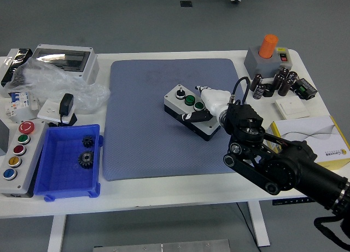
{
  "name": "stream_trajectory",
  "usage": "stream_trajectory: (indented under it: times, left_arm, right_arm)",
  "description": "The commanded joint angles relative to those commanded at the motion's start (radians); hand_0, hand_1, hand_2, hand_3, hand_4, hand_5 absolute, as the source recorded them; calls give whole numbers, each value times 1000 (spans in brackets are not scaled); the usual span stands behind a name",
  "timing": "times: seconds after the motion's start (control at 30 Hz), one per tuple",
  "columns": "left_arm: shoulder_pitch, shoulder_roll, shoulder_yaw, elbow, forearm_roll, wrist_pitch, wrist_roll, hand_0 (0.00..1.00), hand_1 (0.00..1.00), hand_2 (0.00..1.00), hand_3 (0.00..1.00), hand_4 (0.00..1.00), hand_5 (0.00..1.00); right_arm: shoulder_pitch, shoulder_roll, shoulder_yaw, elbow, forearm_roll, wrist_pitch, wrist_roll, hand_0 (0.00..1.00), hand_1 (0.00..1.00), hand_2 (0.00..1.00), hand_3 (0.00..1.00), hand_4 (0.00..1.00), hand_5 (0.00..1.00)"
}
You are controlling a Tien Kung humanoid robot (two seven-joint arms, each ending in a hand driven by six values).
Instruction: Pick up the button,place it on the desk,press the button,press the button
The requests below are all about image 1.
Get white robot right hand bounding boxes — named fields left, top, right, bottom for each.
left=181, top=84, right=232, bottom=124

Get grey four-button control box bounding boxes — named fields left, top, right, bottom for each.
left=164, top=84, right=221, bottom=142

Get grey five-button control box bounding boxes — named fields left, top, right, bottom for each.
left=0, top=120, right=49, bottom=198

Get black capacitor with silver print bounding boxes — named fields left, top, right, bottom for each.
left=253, top=84, right=266, bottom=100

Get blue-grey table mat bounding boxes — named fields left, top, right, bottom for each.
left=102, top=57, right=247, bottom=181

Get orange cylinder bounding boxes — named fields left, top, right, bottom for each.
left=258, top=34, right=279, bottom=59

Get black module with green label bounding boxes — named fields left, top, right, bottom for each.
left=291, top=77, right=318, bottom=101

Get white and yellow cardboard box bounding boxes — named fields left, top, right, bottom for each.
left=265, top=115, right=350, bottom=171

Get black table control panel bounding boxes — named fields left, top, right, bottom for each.
left=272, top=197, right=315, bottom=206

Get white table leg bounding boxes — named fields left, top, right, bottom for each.
left=46, top=215, right=67, bottom=252
left=247, top=201, right=271, bottom=248

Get small black gear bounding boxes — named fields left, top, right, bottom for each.
left=81, top=135, right=96, bottom=148

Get large black gear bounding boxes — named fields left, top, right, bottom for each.
left=77, top=150, right=95, bottom=169

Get black power adapter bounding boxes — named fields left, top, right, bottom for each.
left=59, top=92, right=75, bottom=118

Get grey metal plate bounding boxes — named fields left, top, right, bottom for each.
left=92, top=238, right=233, bottom=252

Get clear plastic bag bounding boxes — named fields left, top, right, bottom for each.
left=4, top=57, right=112, bottom=112

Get blue plastic bin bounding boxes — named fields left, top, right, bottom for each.
left=33, top=123, right=104, bottom=202

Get white circuit breaker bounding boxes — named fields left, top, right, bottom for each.
left=4, top=90, right=40, bottom=120

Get white box with black panel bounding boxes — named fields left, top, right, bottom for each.
left=0, top=48, right=33, bottom=98

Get black ring part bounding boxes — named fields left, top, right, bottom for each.
left=262, top=83, right=276, bottom=98

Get grey switch box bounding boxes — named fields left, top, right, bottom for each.
left=243, top=46, right=294, bottom=79

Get white wall switch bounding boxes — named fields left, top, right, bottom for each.
left=275, top=96, right=311, bottom=120

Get black cable under table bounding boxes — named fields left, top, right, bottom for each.
left=236, top=202, right=262, bottom=252

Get black adapter cord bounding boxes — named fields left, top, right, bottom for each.
left=48, top=114, right=78, bottom=127

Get grey enclosure with transparent lid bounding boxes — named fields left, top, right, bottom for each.
left=31, top=43, right=100, bottom=85

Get white wall socket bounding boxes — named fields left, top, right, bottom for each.
left=37, top=98, right=77, bottom=124

